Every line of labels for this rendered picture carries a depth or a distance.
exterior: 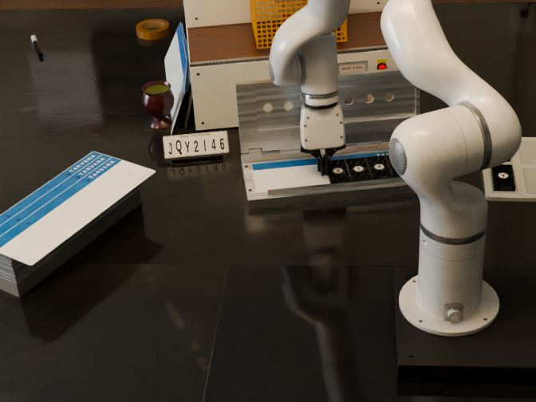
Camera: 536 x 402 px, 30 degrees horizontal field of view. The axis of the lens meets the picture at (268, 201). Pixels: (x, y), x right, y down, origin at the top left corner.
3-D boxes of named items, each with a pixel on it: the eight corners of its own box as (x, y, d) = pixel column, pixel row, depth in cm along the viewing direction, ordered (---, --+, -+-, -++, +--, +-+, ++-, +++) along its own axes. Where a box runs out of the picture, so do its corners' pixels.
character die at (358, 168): (352, 185, 232) (352, 180, 231) (344, 163, 240) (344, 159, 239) (372, 183, 232) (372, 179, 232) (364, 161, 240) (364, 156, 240)
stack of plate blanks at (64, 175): (19, 297, 207) (9, 258, 201) (-25, 278, 213) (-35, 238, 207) (141, 202, 234) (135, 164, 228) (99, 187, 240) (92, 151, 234)
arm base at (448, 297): (506, 335, 185) (515, 254, 174) (403, 337, 185) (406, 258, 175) (490, 272, 200) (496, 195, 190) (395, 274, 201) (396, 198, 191)
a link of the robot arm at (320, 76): (304, 97, 223) (343, 92, 225) (301, 39, 218) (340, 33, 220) (293, 88, 230) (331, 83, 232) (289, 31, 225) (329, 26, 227)
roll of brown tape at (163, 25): (137, 26, 317) (136, 19, 316) (171, 25, 318) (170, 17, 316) (135, 41, 309) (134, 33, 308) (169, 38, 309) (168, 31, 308)
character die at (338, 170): (330, 187, 232) (330, 183, 231) (325, 164, 240) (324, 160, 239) (352, 185, 232) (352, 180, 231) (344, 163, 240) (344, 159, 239)
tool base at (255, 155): (248, 208, 230) (247, 195, 228) (241, 162, 247) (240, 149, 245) (436, 190, 232) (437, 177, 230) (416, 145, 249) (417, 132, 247)
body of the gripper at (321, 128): (300, 105, 225) (302, 152, 229) (344, 101, 225) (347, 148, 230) (296, 96, 232) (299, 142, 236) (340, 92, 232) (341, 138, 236)
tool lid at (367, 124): (235, 84, 235) (234, 82, 237) (241, 159, 243) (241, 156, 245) (419, 68, 237) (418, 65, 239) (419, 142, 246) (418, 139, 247)
